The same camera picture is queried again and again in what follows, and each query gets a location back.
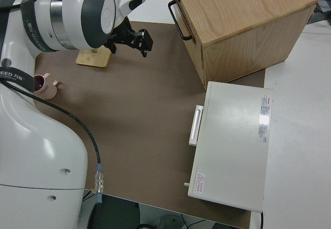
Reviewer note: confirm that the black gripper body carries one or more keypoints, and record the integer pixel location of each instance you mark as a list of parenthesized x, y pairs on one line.
[(125, 37)]

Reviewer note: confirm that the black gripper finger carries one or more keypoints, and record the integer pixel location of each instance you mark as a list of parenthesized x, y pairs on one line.
[(113, 48), (146, 41)]

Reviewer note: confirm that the pink mug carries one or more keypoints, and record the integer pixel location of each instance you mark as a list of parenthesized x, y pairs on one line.
[(47, 92)]

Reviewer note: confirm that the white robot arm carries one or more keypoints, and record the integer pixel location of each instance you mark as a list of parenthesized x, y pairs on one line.
[(38, 149)]

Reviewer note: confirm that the bamboo stand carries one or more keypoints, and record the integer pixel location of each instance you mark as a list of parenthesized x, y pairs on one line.
[(91, 58)]

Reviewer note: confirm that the brown table mat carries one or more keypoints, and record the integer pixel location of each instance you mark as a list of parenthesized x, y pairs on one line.
[(142, 110)]

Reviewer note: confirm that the wooden cabinet box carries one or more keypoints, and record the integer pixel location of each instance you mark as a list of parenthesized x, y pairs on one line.
[(245, 19)]

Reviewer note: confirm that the white toaster oven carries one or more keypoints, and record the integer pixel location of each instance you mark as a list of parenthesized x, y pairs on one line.
[(232, 141)]

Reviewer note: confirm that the black mesh object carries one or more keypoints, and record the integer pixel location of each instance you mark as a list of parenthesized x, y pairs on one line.
[(320, 9)]

